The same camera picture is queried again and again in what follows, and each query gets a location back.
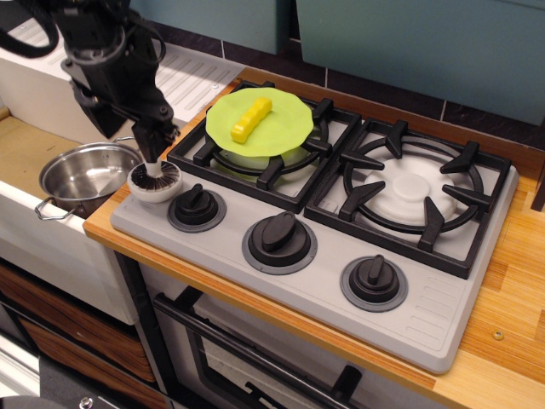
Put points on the stainless steel pot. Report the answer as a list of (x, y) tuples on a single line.
[(77, 182)]

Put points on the toy oven door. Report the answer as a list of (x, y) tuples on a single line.
[(235, 360)]

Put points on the lime green plate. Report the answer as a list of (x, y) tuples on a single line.
[(285, 127)]

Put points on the white toy sink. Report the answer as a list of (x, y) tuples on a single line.
[(42, 119)]

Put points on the black right stove knob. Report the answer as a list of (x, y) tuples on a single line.
[(374, 284)]

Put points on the black burner grate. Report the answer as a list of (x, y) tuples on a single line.
[(457, 247), (286, 180)]

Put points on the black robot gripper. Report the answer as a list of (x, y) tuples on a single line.
[(115, 83)]

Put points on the black middle stove knob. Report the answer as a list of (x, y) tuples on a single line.
[(279, 245)]

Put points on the black left burner grate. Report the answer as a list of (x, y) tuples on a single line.
[(286, 180)]

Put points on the black left stove knob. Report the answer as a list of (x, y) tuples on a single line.
[(196, 210)]

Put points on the wooden drawer fronts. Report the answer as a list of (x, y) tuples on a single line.
[(81, 338)]

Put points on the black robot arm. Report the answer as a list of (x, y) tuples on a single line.
[(99, 22)]

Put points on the grey toy stove top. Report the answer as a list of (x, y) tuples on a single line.
[(426, 329)]

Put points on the white toy mushroom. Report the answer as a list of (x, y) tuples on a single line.
[(155, 182)]

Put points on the white right burner disc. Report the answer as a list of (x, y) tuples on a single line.
[(408, 182)]

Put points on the black right burner grate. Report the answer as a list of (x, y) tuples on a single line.
[(457, 247)]

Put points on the black stove knob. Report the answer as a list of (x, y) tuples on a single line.
[(374, 284), (196, 210), (279, 245)]

